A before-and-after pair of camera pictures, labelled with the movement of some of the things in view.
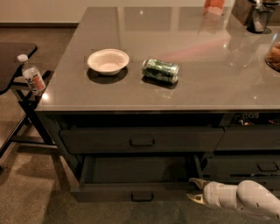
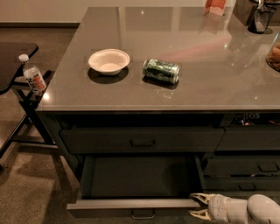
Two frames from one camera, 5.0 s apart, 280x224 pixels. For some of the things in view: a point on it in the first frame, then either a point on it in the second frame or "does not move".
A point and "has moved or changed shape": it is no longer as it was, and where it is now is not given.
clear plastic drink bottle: x=31 y=75 does not move
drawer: x=143 y=178 has moved or changed shape
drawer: x=273 y=183 does not move
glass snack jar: x=272 y=58 does not move
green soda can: x=161 y=70 does not move
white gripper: x=213 y=193 → x=219 y=207
